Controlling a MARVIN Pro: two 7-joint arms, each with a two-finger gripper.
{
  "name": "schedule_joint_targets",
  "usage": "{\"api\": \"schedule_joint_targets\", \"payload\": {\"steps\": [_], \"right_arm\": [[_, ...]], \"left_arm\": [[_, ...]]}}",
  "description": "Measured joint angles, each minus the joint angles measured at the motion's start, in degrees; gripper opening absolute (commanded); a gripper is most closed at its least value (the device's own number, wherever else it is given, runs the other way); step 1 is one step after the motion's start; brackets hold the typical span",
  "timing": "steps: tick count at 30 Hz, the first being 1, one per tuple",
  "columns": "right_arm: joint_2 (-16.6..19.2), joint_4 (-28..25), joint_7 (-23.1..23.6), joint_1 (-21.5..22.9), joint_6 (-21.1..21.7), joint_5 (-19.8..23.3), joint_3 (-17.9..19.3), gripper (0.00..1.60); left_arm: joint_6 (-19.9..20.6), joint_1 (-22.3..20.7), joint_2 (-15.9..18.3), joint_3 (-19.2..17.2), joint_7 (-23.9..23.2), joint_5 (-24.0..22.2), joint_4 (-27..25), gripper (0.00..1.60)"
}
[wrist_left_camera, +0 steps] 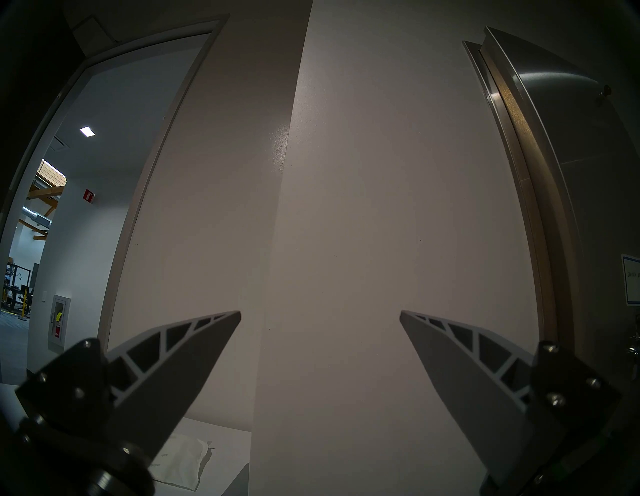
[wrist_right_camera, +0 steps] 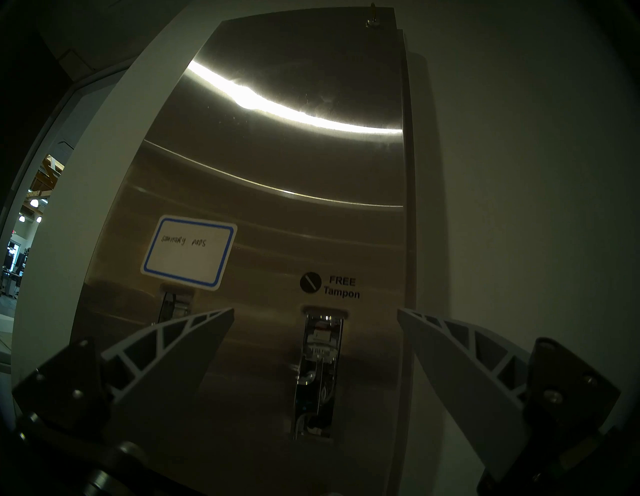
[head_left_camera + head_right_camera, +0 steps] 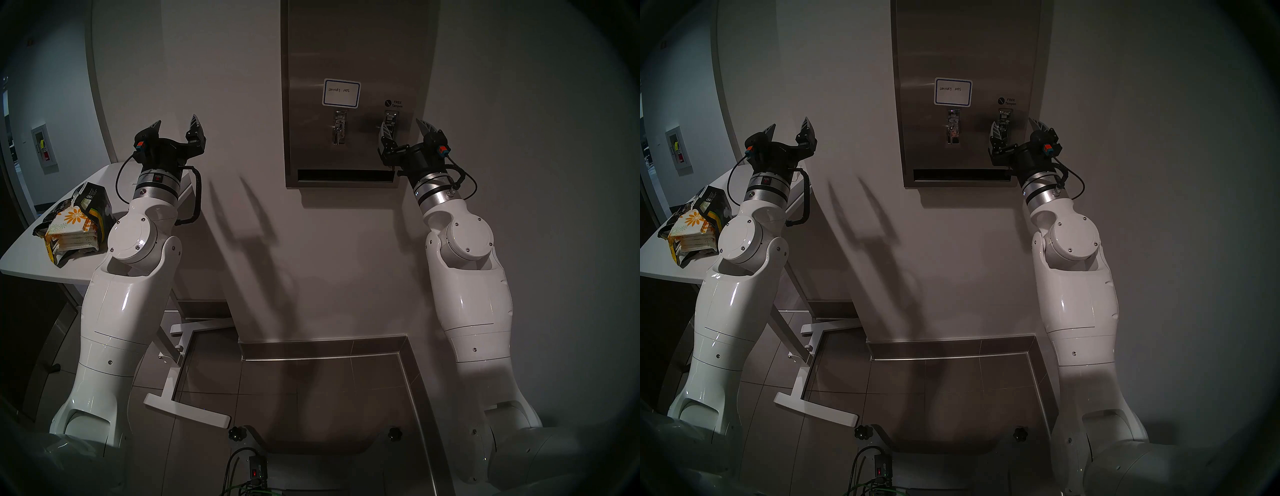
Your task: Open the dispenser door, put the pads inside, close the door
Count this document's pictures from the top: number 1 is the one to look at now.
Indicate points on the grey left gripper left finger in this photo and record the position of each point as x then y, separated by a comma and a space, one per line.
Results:
150, 400

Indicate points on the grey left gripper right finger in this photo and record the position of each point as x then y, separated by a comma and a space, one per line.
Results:
480, 400

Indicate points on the stainless steel dispenser door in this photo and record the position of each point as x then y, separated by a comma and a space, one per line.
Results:
575, 150

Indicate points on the flat white wrapped pad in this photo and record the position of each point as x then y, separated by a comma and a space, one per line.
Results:
180, 460

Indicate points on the red fire extinguisher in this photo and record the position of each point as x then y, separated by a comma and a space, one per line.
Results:
58, 325

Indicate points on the chrome pad dispensing mechanism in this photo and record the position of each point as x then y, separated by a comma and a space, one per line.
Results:
635, 347

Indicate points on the distant workshop machinery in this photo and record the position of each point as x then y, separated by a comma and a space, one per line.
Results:
15, 290

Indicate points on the white label with blue border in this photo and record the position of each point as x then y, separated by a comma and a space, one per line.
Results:
632, 280

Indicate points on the square ceiling light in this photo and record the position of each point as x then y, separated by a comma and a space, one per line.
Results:
87, 131

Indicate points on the wall fire extinguisher cabinet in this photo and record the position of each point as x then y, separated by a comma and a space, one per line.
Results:
59, 325

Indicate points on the red wall sign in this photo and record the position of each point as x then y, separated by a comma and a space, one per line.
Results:
89, 195

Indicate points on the grey door frame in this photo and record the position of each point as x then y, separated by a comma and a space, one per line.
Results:
150, 175

